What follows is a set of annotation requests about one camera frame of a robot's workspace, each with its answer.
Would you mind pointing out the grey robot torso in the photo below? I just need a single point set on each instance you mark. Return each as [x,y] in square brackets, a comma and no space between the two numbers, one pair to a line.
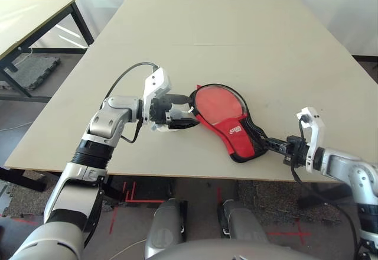
[230,251]

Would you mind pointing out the grey robot right leg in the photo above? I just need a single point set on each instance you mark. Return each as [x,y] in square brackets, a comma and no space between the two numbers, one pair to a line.
[245,224]

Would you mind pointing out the black red paddle case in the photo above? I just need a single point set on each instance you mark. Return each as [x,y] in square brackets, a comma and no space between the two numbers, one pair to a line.
[236,141]

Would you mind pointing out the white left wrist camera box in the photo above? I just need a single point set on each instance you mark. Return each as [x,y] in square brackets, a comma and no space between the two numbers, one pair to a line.
[155,82]

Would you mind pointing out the grey robot leg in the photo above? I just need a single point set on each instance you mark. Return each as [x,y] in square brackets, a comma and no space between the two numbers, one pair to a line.
[165,224]
[245,224]

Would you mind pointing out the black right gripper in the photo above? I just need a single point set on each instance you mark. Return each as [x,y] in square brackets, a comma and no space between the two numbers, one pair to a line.
[295,150]

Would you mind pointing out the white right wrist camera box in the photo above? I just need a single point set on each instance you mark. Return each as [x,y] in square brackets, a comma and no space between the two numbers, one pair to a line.
[316,133]

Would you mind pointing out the dark speckled floor mat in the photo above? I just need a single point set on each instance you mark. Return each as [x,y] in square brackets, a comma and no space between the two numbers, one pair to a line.
[265,198]
[23,204]

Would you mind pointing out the red ping-pong paddle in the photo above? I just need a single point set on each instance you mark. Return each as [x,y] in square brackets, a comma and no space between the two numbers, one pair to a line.
[218,103]

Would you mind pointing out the grey foam floor mat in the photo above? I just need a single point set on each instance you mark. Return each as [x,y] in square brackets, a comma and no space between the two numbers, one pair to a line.
[35,71]

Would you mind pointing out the beige side table black frame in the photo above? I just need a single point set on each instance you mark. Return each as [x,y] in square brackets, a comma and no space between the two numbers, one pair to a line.
[29,20]

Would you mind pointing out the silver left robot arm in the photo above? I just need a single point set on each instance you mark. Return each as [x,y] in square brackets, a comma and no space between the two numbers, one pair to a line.
[112,115]

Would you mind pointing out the grey robot left leg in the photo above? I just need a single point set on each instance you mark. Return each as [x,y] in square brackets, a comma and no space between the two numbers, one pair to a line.
[165,224]

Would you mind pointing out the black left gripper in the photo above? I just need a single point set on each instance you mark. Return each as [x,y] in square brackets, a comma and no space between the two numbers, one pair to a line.
[161,110]

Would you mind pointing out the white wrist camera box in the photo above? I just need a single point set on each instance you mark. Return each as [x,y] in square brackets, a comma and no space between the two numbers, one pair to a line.
[155,82]
[316,133]

